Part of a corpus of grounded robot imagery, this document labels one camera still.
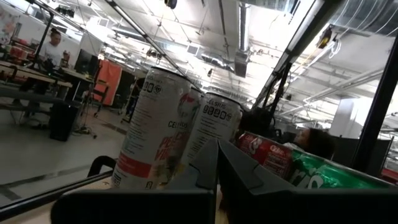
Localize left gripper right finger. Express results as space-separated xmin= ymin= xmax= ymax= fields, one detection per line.
xmin=218 ymin=139 xmax=398 ymax=224

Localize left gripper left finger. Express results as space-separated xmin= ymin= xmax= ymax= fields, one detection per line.
xmin=51 ymin=138 xmax=218 ymax=224

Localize green Sprite can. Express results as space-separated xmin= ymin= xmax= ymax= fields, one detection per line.
xmin=287 ymin=149 xmax=396 ymax=190

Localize red cola can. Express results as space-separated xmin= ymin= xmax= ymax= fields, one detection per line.
xmin=234 ymin=131 xmax=295 ymax=181

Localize Celsius can green palm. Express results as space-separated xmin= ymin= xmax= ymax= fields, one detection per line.
xmin=110 ymin=66 xmax=203 ymax=190

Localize Celsius can orange lettering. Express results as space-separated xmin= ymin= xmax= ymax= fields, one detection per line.
xmin=182 ymin=91 xmax=243 ymax=169

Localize person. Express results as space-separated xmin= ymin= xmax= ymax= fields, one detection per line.
xmin=284 ymin=127 xmax=336 ymax=159
xmin=39 ymin=27 xmax=65 ymax=68

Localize black floor bin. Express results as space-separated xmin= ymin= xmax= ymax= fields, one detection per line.
xmin=49 ymin=101 xmax=81 ymax=142

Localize dark grey cloth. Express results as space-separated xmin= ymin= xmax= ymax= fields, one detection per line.
xmin=115 ymin=70 xmax=137 ymax=108

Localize pink cloth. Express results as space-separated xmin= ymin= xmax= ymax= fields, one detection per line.
xmin=93 ymin=58 xmax=123 ymax=106

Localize black computer monitor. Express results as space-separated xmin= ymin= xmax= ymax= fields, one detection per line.
xmin=73 ymin=49 xmax=100 ymax=77

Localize wooden workbench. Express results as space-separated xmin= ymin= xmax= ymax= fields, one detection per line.
xmin=0 ymin=60 xmax=94 ymax=103

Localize yellow hanging device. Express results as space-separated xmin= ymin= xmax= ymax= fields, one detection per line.
xmin=317 ymin=26 xmax=333 ymax=50

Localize black table frame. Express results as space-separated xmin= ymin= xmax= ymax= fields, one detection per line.
xmin=0 ymin=155 xmax=118 ymax=222

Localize black overhead rig frame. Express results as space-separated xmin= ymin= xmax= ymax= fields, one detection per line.
xmin=253 ymin=0 xmax=398 ymax=175

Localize silver ceiling duct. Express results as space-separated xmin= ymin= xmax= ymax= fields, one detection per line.
xmin=233 ymin=0 xmax=252 ymax=78

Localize black metal frame stand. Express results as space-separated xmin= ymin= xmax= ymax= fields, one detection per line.
xmin=24 ymin=0 xmax=77 ymax=69

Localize ribbed round air duct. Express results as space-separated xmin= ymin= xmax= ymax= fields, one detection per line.
xmin=329 ymin=0 xmax=398 ymax=37

